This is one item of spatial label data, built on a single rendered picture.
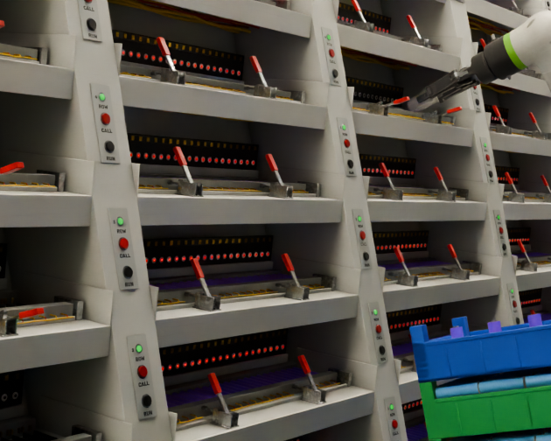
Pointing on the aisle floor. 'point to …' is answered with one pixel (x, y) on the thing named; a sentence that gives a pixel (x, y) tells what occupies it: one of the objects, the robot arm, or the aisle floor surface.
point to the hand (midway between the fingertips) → (421, 101)
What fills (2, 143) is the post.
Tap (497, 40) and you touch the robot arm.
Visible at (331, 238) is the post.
